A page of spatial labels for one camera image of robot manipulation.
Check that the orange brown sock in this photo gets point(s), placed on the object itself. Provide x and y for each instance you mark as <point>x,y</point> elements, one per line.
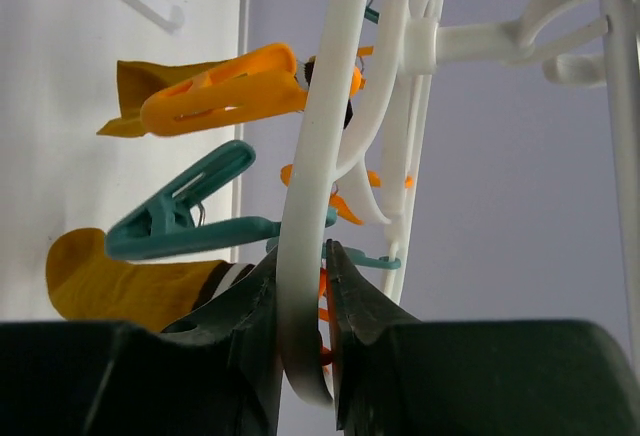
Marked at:
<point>85,284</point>

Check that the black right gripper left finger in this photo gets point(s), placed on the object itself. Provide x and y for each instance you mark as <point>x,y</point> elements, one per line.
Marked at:
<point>215,371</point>

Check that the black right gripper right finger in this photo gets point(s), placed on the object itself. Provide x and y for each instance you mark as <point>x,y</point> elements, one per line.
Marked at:
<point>396,375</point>

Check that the white clip hanger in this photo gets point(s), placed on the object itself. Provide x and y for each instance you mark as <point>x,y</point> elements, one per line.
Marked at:
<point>577,42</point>

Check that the white clothes rack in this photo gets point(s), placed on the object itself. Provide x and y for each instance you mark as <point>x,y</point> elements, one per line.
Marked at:
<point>359,149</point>

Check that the teal clothes peg right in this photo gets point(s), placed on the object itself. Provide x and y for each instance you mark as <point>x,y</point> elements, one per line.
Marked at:
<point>171,222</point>

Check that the yellow clothes peg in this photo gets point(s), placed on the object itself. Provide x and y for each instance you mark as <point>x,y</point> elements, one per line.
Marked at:
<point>264,83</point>

